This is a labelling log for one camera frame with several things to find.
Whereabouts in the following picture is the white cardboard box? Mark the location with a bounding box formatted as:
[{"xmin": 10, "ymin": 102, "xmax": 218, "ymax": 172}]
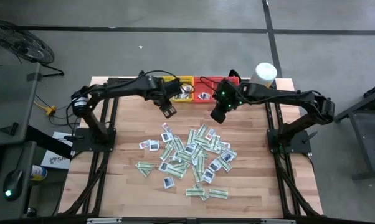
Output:
[{"xmin": 40, "ymin": 131, "xmax": 74, "ymax": 170}]

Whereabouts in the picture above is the white yellow wipes canister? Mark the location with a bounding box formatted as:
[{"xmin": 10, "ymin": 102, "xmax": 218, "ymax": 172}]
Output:
[{"xmin": 249, "ymin": 62, "xmax": 278, "ymax": 90}]

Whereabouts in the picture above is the black desk bracket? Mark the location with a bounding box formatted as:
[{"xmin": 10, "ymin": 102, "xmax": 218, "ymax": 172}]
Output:
[{"xmin": 0, "ymin": 122, "xmax": 19, "ymax": 137}]

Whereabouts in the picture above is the blue yellow can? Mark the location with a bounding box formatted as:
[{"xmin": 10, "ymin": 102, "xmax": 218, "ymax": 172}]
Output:
[{"xmin": 29, "ymin": 164, "xmax": 49, "ymax": 182}]

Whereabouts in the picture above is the black computer mouse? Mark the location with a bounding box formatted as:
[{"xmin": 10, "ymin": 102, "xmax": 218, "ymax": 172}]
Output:
[{"xmin": 2, "ymin": 169, "xmax": 24, "ymax": 202}]

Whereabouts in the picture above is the grey metal table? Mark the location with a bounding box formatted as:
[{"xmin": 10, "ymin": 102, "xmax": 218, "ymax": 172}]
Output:
[{"xmin": 332, "ymin": 79, "xmax": 375, "ymax": 181}]

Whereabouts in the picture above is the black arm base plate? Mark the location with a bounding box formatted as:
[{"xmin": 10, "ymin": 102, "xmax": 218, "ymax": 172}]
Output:
[
  {"xmin": 71, "ymin": 128, "xmax": 117, "ymax": 153},
  {"xmin": 267, "ymin": 128, "xmax": 313, "ymax": 154}
]

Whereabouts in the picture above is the grey desk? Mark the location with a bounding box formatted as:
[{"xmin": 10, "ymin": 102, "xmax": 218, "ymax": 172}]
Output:
[{"xmin": 0, "ymin": 62, "xmax": 40, "ymax": 218}]

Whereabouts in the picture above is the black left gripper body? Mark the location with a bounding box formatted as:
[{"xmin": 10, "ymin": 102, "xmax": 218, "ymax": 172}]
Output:
[{"xmin": 154, "ymin": 81, "xmax": 179, "ymax": 107}]

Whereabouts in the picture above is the black floor fan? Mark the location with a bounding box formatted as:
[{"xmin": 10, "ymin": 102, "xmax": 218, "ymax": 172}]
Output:
[{"xmin": 0, "ymin": 20, "xmax": 65, "ymax": 78}]

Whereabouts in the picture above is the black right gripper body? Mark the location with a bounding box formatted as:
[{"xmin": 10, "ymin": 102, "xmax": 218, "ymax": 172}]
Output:
[{"xmin": 212, "ymin": 83, "xmax": 242, "ymax": 111}]

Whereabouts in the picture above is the silver frame bracket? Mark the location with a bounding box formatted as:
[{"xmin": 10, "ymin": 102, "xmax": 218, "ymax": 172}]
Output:
[
  {"xmin": 86, "ymin": 217, "xmax": 123, "ymax": 224},
  {"xmin": 260, "ymin": 218, "xmax": 297, "ymax": 224}
]

